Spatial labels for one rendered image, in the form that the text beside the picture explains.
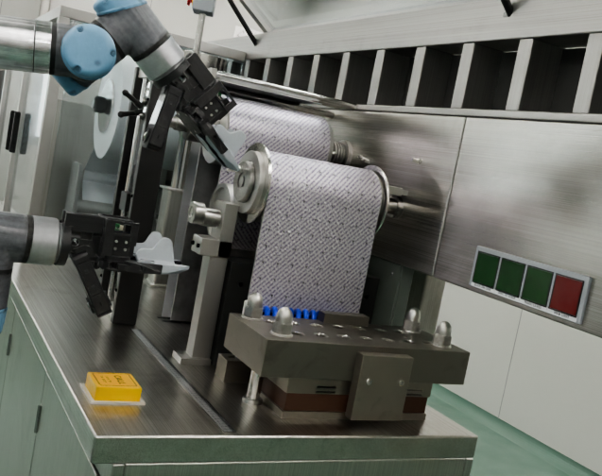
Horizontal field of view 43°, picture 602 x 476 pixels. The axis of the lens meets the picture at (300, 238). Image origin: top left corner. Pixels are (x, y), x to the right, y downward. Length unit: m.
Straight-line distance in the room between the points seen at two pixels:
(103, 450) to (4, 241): 0.35
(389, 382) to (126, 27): 0.71
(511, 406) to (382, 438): 3.40
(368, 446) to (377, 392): 0.09
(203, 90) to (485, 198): 0.52
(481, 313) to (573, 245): 3.66
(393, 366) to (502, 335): 3.44
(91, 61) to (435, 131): 0.68
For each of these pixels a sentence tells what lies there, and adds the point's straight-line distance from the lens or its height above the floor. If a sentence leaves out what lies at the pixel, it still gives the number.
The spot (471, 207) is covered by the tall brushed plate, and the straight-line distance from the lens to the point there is 1.39.
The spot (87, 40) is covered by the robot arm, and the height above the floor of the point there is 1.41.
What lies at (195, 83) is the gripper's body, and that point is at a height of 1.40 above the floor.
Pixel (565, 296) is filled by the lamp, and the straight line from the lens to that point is 1.21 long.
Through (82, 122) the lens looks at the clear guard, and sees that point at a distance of 2.31.
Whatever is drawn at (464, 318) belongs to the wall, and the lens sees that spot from 4.98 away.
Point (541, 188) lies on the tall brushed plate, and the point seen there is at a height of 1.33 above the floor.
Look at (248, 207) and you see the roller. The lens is 1.38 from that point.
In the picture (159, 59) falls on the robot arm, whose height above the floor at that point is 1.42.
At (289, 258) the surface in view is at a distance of 1.40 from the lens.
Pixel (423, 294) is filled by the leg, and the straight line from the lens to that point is 1.74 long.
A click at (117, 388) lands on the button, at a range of 1.21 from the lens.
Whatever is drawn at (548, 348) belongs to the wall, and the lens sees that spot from 4.46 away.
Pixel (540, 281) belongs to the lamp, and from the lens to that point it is 1.24.
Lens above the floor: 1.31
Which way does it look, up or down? 6 degrees down
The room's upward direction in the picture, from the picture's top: 11 degrees clockwise
